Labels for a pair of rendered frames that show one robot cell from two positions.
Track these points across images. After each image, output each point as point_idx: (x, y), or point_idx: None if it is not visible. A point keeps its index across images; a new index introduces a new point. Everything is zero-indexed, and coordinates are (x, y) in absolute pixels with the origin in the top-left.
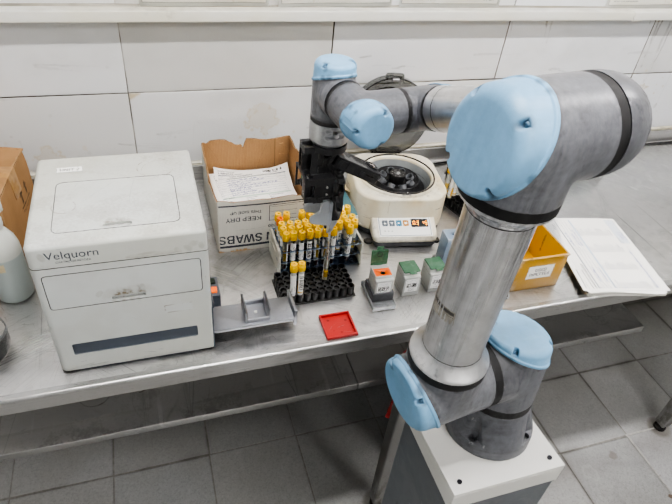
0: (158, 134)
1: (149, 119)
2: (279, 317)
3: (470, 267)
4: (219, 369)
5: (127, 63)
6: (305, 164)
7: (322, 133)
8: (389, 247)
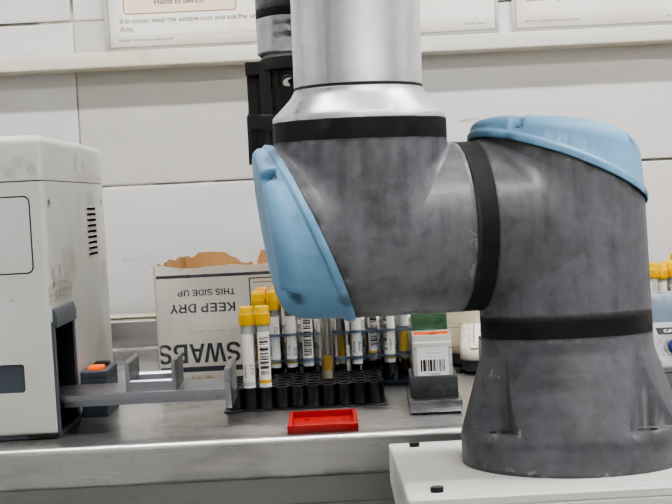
0: (125, 259)
1: (112, 232)
2: (196, 388)
3: None
4: (51, 465)
5: (85, 140)
6: (255, 104)
7: (268, 27)
8: None
